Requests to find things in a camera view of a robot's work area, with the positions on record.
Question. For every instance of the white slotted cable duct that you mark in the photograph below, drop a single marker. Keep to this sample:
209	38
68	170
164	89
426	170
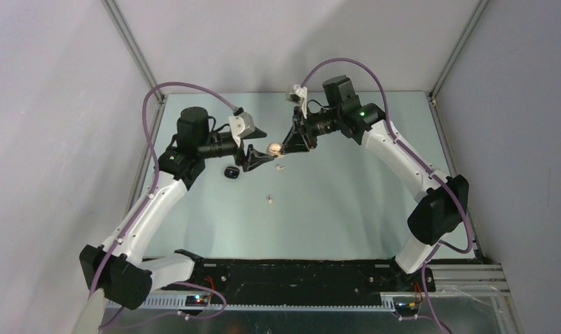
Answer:
176	302

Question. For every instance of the black glossy earbud charging case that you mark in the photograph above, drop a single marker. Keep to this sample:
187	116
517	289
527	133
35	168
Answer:
231	172

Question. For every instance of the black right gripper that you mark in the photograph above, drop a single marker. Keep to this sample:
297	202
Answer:
295	141

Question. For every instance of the right aluminium frame post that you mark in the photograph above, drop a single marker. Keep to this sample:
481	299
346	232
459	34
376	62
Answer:
459	46

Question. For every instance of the aluminium frame post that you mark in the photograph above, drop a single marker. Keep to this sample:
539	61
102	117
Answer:
116	15
459	46

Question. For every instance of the right green circuit board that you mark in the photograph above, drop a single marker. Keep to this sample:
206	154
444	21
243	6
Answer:
408	306

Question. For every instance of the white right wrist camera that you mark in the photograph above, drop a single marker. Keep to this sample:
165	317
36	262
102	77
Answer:
298	95

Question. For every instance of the green circuit board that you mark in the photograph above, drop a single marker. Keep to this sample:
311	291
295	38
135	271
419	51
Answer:
197	300
408	306

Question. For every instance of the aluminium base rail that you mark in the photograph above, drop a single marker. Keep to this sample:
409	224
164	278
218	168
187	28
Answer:
470	280

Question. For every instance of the left green circuit board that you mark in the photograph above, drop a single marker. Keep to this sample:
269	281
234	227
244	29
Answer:
197	300

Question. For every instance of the beige square earbud case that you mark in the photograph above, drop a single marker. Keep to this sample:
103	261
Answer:
275	150

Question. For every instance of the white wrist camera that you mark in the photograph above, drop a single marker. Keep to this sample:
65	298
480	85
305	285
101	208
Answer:
241	126
298	95

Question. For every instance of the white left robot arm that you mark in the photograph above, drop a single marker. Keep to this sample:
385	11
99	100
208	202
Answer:
116	266

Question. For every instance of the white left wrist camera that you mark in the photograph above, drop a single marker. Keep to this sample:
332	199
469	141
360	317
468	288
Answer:
241	126

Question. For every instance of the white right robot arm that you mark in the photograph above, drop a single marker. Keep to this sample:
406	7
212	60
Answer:
442	200

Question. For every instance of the left aluminium frame post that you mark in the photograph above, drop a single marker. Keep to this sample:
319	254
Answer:
116	15

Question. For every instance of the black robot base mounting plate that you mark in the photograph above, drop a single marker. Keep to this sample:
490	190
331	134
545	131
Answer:
308	281

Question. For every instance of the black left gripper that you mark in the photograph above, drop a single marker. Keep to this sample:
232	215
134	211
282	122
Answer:
253	158

